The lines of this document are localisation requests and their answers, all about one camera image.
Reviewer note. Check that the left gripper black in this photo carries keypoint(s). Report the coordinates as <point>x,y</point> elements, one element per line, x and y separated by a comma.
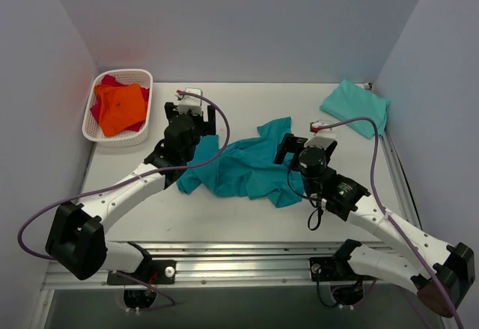
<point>209,120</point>

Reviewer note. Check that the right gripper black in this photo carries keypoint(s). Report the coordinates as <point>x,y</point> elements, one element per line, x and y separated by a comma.
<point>290,146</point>

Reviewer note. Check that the teal t-shirt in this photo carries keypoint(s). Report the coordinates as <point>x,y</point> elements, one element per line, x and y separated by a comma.
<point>246,168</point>

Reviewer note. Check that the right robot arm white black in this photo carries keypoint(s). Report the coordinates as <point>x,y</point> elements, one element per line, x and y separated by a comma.
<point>438,273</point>

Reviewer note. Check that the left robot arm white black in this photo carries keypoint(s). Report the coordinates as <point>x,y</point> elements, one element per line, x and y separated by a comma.
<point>77,238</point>

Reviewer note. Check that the folded mint green t-shirt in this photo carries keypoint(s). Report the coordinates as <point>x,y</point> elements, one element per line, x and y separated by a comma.
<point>348,100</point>

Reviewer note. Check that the orange t-shirt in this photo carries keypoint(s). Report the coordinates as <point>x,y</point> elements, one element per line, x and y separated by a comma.
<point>121,107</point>

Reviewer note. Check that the white perforated plastic basket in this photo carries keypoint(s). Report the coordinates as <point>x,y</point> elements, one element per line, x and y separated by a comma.
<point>91,129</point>

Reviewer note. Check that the magenta t-shirt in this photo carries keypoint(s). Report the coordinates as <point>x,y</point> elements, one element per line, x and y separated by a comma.
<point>111,80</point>

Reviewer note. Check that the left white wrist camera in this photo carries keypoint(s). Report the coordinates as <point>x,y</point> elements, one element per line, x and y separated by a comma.
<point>187,104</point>

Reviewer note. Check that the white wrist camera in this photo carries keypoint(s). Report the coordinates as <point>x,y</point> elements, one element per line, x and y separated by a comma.
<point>321,138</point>
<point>187,104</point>

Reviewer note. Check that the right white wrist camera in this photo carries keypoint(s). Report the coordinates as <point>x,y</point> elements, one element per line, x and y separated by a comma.
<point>321,138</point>

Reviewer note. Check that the aluminium right side rail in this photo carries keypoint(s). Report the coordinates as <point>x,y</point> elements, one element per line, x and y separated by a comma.
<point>400,182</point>

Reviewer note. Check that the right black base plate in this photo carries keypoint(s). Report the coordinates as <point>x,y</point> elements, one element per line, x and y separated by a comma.
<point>324,269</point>

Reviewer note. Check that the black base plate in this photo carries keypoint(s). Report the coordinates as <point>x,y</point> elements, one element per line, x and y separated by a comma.
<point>324,269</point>
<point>157,271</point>

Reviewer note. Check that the aluminium front rail frame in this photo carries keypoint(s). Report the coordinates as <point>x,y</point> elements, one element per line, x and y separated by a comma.
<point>236,264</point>

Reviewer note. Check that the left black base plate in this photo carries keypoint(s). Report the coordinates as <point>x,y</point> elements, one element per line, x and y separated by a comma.
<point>157,271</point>

